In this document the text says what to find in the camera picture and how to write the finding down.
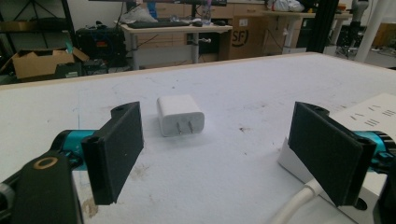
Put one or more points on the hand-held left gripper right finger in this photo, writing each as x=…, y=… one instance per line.
x=327, y=152

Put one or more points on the white plastic bag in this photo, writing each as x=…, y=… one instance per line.
x=285, y=5

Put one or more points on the black keyboard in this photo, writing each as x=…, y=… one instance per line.
x=157, y=24

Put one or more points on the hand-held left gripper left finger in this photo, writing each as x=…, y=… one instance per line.
x=115, y=149

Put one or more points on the closed cardboard box with logo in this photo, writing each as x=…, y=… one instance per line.
x=246, y=37

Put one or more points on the white metal post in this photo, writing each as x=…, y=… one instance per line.
x=372, y=28

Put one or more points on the white charger plug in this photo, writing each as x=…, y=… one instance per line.
x=177, y=113

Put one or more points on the white power strip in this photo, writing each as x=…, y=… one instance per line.
x=370, y=112

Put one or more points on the black computer mouse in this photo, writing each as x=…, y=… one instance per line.
x=220, y=22
x=197, y=23

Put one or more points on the black metal post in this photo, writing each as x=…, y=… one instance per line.
x=322, y=25

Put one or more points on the black metal shelf rack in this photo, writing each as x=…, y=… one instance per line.
x=34, y=25

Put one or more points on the black equipment case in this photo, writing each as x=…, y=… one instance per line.
x=99, y=43

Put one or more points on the wooden counter desk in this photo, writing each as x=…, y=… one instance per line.
x=299, y=14

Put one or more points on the wooden desk with white legs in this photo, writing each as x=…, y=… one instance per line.
x=174, y=30

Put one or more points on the clear water bottle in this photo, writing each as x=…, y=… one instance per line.
x=206, y=12

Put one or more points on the open cardboard box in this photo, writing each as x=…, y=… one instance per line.
x=37, y=63

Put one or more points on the white cloth bundle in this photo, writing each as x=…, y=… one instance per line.
x=138, y=15

